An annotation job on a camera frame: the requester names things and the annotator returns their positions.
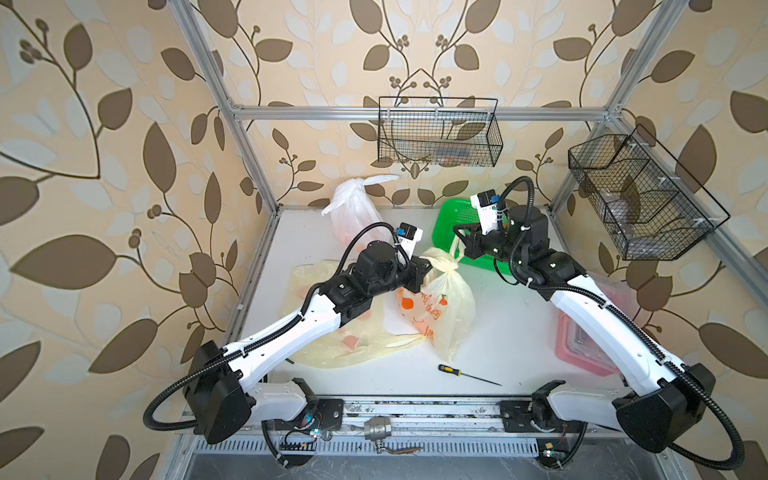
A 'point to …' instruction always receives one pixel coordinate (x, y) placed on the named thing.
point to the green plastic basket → (450, 213)
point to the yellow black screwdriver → (457, 372)
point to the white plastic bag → (352, 211)
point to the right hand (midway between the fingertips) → (455, 228)
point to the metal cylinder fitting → (377, 428)
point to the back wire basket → (443, 131)
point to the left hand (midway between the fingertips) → (429, 258)
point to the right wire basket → (652, 208)
